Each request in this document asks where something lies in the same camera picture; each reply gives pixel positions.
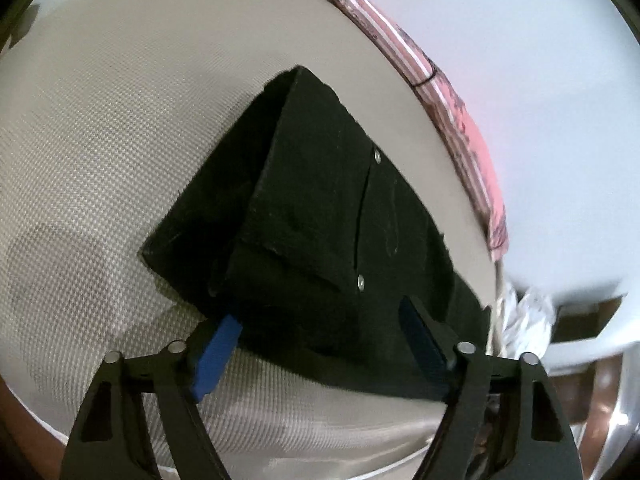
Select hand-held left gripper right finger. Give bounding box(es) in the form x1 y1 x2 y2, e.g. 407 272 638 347
398 296 584 480

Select white dotted cloth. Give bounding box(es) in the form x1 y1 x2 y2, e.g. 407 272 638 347
499 281 556 361

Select black pants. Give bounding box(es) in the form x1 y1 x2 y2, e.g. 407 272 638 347
141 65 493 404

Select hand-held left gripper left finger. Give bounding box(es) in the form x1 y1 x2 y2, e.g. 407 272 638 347
60 314 244 480

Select beige woven bed mat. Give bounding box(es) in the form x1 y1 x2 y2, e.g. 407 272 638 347
0 0 502 480

